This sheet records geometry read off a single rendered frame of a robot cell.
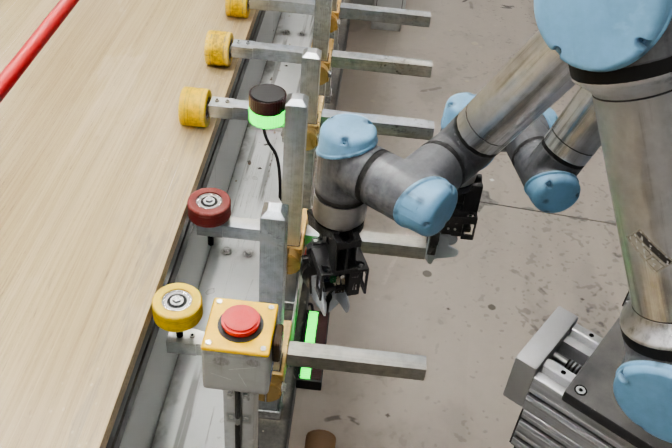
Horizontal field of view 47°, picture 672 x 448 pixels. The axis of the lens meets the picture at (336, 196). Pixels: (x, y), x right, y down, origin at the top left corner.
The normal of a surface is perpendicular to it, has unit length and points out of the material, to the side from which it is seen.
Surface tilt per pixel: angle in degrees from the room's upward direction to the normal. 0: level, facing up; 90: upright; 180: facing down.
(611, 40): 84
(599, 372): 0
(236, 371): 90
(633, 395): 97
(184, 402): 0
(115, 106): 0
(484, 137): 99
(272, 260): 90
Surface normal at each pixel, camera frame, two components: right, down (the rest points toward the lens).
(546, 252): 0.07, -0.77
